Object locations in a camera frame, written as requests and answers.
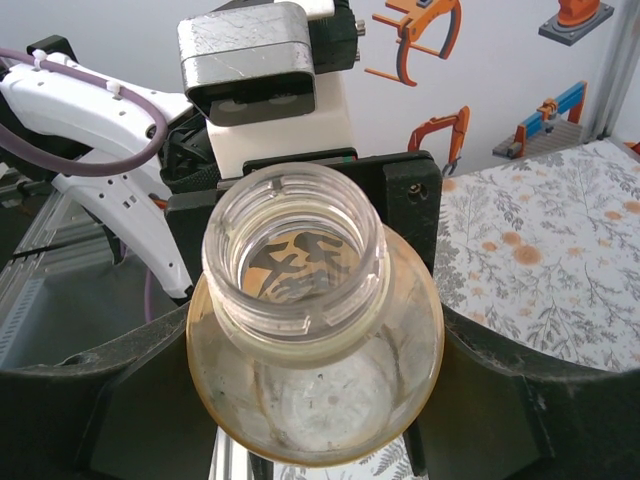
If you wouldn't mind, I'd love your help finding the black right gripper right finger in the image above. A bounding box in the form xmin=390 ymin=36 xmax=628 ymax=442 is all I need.
xmin=403 ymin=309 xmax=640 ymax=480

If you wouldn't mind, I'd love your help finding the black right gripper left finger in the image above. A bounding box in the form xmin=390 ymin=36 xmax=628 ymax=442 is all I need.
xmin=0 ymin=299 xmax=224 ymax=480

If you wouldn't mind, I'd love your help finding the yellow label tea bottle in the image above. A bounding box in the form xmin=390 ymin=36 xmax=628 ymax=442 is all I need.
xmin=185 ymin=163 xmax=446 ymax=469

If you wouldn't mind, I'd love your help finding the grey metal lower panel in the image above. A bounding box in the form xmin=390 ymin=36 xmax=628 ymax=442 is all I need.
xmin=0 ymin=259 xmax=169 ymax=372

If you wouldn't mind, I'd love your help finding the floral patterned table mat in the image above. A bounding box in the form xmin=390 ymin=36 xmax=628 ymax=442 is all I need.
xmin=214 ymin=138 xmax=640 ymax=480

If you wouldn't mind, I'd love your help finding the slotted grey cable duct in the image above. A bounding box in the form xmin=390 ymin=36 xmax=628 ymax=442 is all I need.
xmin=0 ymin=277 xmax=49 ymax=352

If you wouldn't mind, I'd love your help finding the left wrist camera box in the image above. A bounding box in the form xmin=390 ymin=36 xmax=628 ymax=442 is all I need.
xmin=177 ymin=0 xmax=367 ymax=179

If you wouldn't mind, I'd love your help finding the aluminium frame rail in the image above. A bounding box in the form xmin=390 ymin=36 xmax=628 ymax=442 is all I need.
xmin=0 ymin=169 xmax=109 ymax=284

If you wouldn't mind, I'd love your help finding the aluminium frame post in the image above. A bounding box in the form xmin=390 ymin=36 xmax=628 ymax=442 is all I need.
xmin=592 ymin=0 xmax=640 ymax=149

